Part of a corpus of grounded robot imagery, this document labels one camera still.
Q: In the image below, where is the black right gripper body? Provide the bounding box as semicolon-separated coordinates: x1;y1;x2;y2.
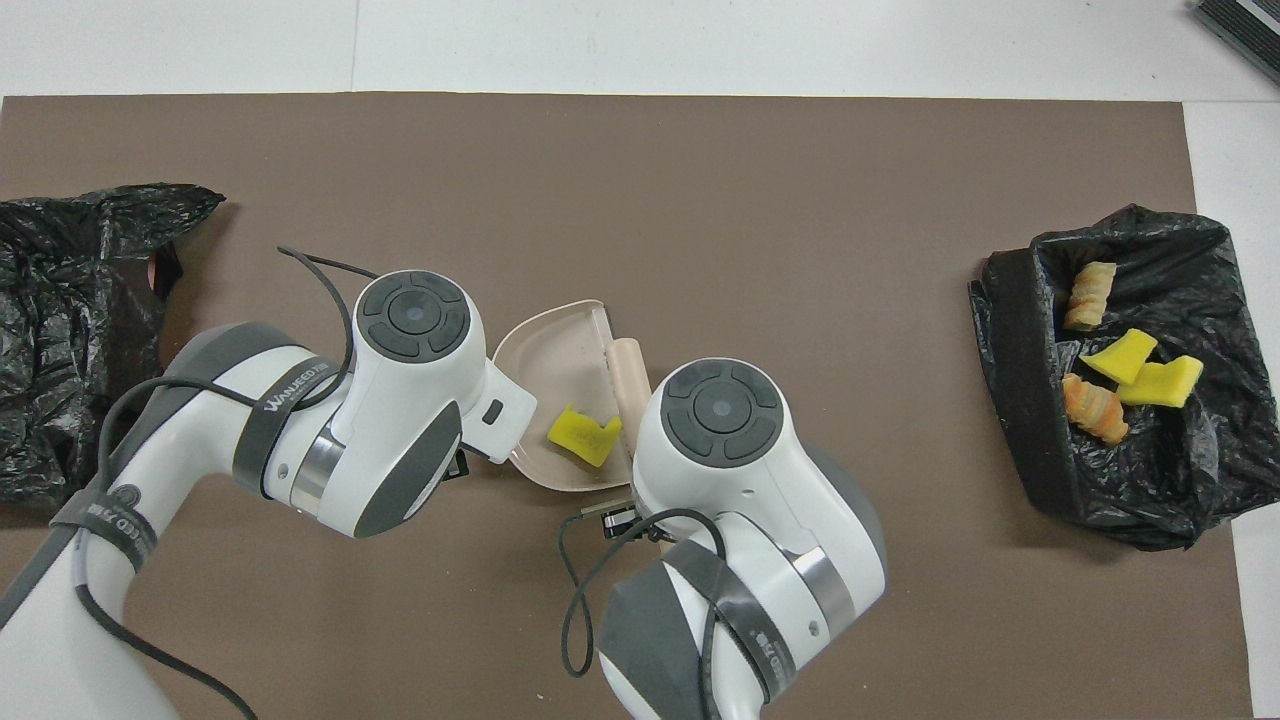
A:
580;503;646;546

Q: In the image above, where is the notched yellow sponge piece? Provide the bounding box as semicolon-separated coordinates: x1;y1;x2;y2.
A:
547;403;623;469

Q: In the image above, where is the beige hand brush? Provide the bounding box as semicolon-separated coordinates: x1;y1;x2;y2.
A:
608;338;653;426

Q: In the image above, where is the beige plastic dustpan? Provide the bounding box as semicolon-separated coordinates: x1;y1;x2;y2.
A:
492;298;633;493

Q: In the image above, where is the orange striped croissant piece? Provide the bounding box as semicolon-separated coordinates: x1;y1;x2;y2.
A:
1061;374;1131;446

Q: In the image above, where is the pale flaky pastry piece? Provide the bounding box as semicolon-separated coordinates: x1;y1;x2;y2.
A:
1063;261;1118;332

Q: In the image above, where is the yellow sponge wedge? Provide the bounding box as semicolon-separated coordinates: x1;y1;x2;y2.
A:
1079;329;1159;385

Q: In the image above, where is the yellow sponge block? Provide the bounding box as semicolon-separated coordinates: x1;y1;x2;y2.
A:
1117;355;1205;409

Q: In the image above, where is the pink plastic bin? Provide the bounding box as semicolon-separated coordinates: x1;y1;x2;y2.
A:
143;250;183;298

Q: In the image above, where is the crumpled black trash bag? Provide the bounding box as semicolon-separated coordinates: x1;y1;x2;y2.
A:
0;183;227;511

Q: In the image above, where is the open black bag-lined bin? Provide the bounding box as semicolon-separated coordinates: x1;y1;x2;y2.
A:
967;203;1280;553

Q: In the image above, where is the brown table mat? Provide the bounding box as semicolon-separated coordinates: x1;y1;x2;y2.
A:
0;92;1256;720

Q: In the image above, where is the dark grey ribbed device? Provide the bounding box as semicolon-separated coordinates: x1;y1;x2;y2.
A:
1190;0;1280;86

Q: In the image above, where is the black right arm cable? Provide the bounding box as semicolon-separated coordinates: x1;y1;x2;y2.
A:
558;505;731;720

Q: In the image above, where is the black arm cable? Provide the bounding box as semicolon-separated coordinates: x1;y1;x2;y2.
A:
558;505;731;720
75;245;356;720

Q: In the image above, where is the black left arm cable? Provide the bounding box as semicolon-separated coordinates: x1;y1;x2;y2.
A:
75;245;356;720

